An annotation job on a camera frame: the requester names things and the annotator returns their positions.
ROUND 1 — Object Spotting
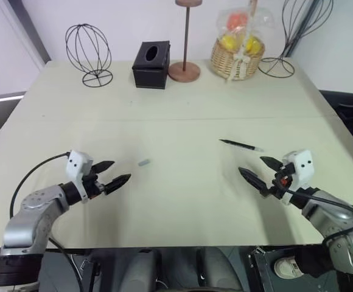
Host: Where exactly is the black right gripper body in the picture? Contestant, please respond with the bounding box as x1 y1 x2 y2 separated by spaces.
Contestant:
268 162 296 200

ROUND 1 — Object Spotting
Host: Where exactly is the small black wire hat stand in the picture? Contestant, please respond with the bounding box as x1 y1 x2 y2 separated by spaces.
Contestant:
65 23 114 89

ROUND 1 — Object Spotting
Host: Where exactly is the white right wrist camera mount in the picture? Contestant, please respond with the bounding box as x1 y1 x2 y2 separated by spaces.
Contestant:
281 148 315 205

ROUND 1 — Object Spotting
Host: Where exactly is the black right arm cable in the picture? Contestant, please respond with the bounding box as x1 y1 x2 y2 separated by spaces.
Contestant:
285 188 353 248

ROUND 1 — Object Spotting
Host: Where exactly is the tall black wire hat stand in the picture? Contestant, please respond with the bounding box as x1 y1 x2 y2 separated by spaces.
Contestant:
257 0 330 79

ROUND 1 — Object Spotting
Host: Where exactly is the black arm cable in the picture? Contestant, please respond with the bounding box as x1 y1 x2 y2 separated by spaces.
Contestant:
9 153 71 219
285 188 353 248

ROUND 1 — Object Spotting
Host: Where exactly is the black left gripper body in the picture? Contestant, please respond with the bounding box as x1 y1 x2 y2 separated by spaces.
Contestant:
83 174 106 200

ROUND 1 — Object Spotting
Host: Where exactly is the woven wicker basket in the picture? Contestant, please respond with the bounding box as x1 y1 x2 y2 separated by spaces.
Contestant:
210 38 266 82

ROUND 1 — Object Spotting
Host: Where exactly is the brown wooden hat stand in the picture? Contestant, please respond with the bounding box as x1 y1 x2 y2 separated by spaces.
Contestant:
167 0 201 83

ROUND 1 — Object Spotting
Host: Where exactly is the dark grey rounded shape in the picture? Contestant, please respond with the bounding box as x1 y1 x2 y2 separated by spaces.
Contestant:
122 248 163 292

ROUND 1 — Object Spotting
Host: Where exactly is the thin black cable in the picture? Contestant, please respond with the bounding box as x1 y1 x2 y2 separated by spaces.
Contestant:
47 237 85 292

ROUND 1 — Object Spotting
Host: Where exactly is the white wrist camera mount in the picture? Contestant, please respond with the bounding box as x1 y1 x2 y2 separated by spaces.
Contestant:
281 148 315 205
66 149 94 204

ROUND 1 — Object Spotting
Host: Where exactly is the person's dark clothing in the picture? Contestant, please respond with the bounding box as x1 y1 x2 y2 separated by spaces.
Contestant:
318 89 353 171

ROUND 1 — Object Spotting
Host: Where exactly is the white basket ribbon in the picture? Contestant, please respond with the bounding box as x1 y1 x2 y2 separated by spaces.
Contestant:
225 53 250 83

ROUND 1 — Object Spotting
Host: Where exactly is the black pen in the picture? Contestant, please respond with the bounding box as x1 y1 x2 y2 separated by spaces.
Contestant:
218 139 265 153

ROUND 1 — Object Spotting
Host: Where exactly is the orange toy fruit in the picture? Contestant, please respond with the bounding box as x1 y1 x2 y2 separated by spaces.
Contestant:
226 12 248 30

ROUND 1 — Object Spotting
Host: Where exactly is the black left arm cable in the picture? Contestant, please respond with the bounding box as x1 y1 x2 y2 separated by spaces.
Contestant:
9 153 71 219

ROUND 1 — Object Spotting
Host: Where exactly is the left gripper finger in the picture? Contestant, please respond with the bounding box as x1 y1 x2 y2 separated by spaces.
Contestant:
90 161 116 176
102 173 133 196

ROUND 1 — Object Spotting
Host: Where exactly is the round white device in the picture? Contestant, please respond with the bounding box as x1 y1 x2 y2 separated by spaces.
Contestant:
274 256 302 279

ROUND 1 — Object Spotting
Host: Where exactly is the yellow toy fruit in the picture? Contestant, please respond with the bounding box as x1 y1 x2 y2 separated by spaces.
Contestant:
244 36 261 54
220 35 240 51

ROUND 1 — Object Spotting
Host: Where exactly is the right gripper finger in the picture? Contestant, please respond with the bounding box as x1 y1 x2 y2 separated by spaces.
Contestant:
259 156 284 172
237 167 271 197

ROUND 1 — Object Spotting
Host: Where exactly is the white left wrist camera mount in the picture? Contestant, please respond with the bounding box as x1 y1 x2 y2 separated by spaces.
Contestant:
66 149 94 204

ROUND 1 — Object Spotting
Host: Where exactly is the black equipment box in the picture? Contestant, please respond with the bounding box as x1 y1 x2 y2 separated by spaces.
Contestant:
248 245 332 292

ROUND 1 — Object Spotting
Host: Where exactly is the black leather tissue box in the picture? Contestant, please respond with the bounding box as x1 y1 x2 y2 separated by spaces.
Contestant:
131 40 172 90

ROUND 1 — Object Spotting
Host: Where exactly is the wicker fruit basket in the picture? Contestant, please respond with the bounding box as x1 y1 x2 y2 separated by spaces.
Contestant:
215 0 277 85

